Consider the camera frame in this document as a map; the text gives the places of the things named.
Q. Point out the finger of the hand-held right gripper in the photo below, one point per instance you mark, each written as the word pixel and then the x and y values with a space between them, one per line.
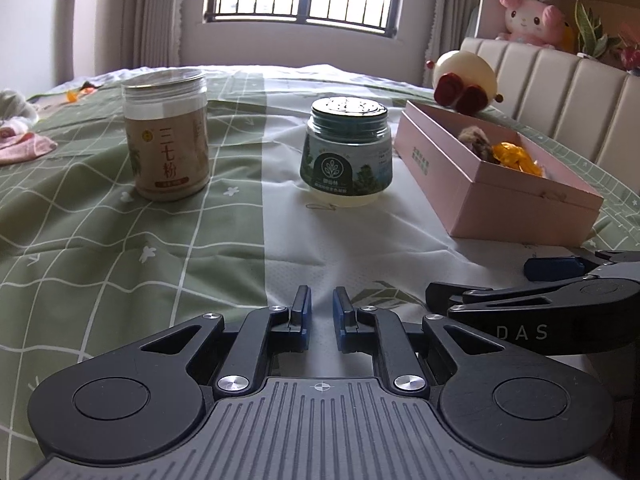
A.
pixel 480 302
pixel 552 268

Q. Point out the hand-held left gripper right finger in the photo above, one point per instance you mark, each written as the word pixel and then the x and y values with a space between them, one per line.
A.
pixel 340 320

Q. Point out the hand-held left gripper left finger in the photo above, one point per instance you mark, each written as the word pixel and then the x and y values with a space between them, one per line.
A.
pixel 306 322

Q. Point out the pink cardboard box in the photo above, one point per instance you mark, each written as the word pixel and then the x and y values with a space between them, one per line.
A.
pixel 500 200

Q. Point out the mauve grey towel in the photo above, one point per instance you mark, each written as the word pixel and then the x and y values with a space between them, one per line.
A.
pixel 476 139

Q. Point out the orange soft item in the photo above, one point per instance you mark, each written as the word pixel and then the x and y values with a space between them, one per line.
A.
pixel 517 157

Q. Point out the green label jar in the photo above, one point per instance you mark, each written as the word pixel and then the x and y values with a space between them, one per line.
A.
pixel 347 152

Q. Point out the beige padded headboard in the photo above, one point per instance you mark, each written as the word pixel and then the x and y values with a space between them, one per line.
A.
pixel 560 95

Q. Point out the cream round toy red feet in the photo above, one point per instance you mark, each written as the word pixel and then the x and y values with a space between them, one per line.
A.
pixel 465 82

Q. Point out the green grid bed sheet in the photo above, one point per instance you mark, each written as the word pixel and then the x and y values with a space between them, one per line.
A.
pixel 100 260

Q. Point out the red flower plant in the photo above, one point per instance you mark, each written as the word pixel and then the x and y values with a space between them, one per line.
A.
pixel 631 50

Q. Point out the beige powder jar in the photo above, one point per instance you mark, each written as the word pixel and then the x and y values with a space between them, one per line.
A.
pixel 167 135

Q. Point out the green potted plant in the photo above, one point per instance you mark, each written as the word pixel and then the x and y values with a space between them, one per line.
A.
pixel 592 35

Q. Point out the light blue blanket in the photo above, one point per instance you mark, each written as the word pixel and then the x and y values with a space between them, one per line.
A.
pixel 300 75

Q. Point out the pink plush toy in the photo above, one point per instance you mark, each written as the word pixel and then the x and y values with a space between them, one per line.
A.
pixel 532 20

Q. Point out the beige curtain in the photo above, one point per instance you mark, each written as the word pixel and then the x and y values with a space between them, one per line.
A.
pixel 452 15
pixel 150 10

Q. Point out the small orange toy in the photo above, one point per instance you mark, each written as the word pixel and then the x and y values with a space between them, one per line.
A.
pixel 80 92

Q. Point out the pink cloth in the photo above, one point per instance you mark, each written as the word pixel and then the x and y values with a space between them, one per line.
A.
pixel 22 147

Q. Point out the grey white plush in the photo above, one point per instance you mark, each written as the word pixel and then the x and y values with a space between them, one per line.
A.
pixel 15 105

